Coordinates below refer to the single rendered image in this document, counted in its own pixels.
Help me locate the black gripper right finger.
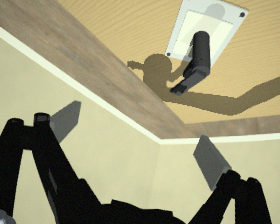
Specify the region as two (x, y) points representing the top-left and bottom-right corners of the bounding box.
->
(188, 135), (272, 224)

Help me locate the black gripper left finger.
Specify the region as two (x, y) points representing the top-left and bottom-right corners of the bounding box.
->
(0, 100), (120, 224)

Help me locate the white bolted mounting plate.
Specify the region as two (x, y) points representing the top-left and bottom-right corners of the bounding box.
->
(164, 0), (249, 68)

